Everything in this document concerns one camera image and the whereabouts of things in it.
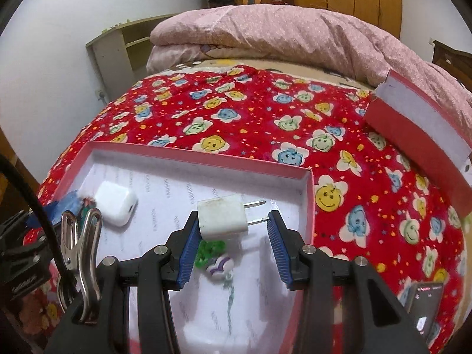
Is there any black cable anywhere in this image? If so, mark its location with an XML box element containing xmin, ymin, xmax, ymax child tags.
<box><xmin>0</xmin><ymin>153</ymin><xmax>74</xmax><ymax>296</ymax></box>

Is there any red smiley flower blanket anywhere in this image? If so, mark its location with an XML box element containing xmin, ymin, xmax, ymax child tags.
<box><xmin>35</xmin><ymin>64</ymin><xmax>472</xmax><ymax>354</ymax></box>

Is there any red cardboard box lid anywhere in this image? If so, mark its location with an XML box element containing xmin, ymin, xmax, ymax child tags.
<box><xmin>363</xmin><ymin>69</ymin><xmax>472</xmax><ymax>229</ymax></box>

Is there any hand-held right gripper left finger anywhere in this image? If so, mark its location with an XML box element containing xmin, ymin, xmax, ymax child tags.
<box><xmin>44</xmin><ymin>210</ymin><xmax>203</xmax><ymax>354</ymax></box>

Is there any beige wooden bookshelf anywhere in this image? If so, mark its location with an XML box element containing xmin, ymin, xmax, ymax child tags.
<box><xmin>86</xmin><ymin>14</ymin><xmax>178</xmax><ymax>96</ymax></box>

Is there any white earbuds case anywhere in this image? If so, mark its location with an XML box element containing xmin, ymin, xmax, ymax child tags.
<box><xmin>94</xmin><ymin>181</ymin><xmax>139</xmax><ymax>226</ymax></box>

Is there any black phone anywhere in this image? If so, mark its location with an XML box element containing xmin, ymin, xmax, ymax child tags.
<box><xmin>404</xmin><ymin>282</ymin><xmax>445</xmax><ymax>343</ymax></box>

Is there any purple white heart charm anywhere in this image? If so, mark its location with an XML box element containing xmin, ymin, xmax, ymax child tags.
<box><xmin>206</xmin><ymin>254</ymin><xmax>235</xmax><ymax>279</ymax></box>

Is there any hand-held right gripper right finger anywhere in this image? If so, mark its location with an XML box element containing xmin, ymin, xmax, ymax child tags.
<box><xmin>266</xmin><ymin>209</ymin><xmax>430</xmax><ymax>354</ymax></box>

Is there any dark wooden headboard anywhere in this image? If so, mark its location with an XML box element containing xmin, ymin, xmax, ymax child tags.
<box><xmin>432</xmin><ymin>40</ymin><xmax>472</xmax><ymax>82</ymax></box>

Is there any red cardboard box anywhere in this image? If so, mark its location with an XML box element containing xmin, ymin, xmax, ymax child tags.
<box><xmin>37</xmin><ymin>141</ymin><xmax>316</xmax><ymax>354</ymax></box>

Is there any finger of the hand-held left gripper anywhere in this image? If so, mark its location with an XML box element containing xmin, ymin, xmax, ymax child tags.
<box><xmin>26</xmin><ymin>201</ymin><xmax>69</xmax><ymax>229</ymax></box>

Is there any cream printed bed sheet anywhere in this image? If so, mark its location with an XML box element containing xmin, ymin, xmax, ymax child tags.
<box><xmin>173</xmin><ymin>57</ymin><xmax>377</xmax><ymax>91</ymax></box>

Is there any pink quilt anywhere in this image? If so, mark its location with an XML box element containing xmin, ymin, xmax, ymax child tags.
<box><xmin>146</xmin><ymin>4</ymin><xmax>472</xmax><ymax>93</ymax></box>

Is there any white charger plug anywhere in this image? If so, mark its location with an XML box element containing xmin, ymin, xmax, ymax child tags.
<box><xmin>197</xmin><ymin>195</ymin><xmax>271</xmax><ymax>240</ymax></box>

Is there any metal spring clip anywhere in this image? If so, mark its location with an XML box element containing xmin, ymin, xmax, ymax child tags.
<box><xmin>57</xmin><ymin>208</ymin><xmax>104</xmax><ymax>321</ymax></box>

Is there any brown wooden board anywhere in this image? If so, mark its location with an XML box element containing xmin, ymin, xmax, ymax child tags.
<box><xmin>0</xmin><ymin>129</ymin><xmax>41</xmax><ymax>207</ymax></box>

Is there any small green charm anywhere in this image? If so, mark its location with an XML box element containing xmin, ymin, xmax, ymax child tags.
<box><xmin>195</xmin><ymin>240</ymin><xmax>226</xmax><ymax>268</ymax></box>

